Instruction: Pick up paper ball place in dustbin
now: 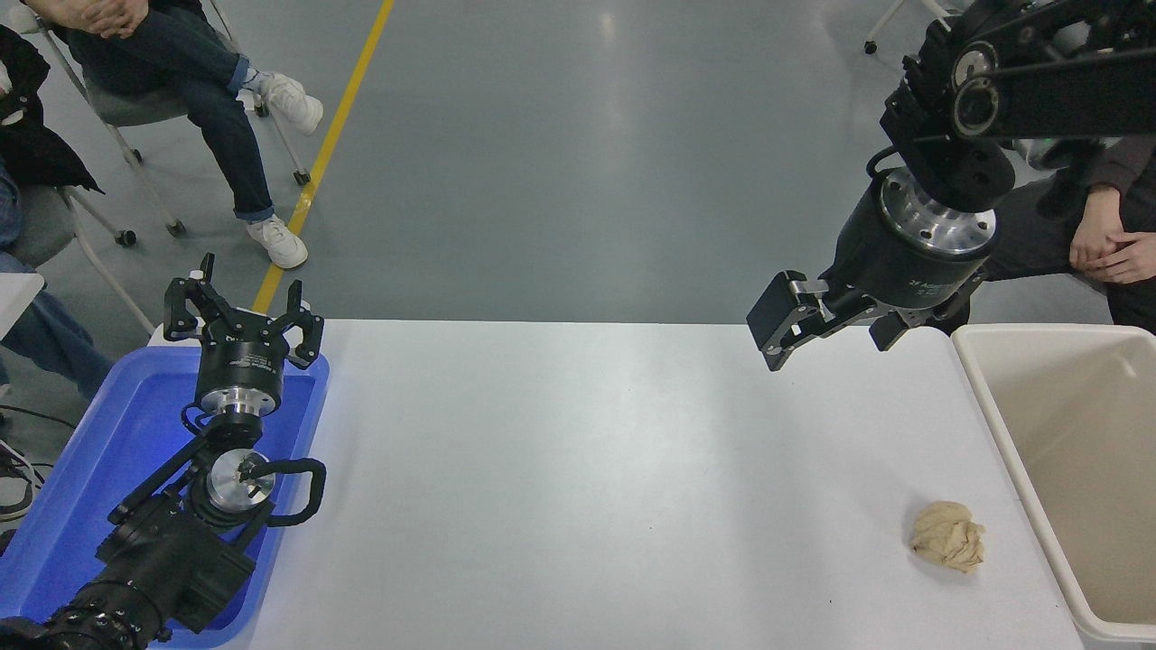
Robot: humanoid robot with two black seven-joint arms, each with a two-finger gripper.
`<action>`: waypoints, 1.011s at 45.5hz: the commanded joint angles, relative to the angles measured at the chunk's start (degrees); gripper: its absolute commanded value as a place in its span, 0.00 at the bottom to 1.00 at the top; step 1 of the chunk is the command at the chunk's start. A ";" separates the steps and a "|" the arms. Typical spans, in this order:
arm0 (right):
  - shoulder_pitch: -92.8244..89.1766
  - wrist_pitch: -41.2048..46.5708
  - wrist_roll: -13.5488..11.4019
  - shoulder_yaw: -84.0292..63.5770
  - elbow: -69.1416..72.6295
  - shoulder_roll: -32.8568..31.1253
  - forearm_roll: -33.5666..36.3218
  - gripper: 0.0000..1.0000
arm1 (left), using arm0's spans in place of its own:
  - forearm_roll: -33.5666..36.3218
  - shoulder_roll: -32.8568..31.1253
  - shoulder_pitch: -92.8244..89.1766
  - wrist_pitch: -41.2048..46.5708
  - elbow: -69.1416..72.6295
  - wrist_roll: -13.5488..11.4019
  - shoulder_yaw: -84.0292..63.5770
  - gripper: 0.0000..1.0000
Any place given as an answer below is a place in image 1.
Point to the person's hand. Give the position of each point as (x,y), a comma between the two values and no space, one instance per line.
(77,13)
(126,16)
(1129,262)
(1095,226)

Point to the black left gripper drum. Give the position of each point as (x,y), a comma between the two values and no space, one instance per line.
(242,361)

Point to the small white table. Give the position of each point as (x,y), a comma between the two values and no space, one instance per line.
(16,296)

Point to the person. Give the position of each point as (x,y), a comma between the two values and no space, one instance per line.
(199,90)
(1039,230)
(36,135)

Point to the blue plastic tray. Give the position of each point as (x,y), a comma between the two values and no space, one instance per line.
(99,451)

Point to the large pale plastic bin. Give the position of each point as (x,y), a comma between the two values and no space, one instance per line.
(1084,469)

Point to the tan paper ball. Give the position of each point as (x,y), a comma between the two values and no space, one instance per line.
(948,537)

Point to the white wheeled chair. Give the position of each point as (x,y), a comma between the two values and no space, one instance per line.
(903,18)

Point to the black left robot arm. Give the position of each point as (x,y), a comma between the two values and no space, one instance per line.
(172,569)

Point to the grey wheeled chair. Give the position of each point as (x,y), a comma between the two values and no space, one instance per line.
(135,108)
(45,226)

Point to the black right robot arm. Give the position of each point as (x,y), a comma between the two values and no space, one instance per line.
(1057,90)

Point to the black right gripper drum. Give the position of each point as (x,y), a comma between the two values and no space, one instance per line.
(890,262)

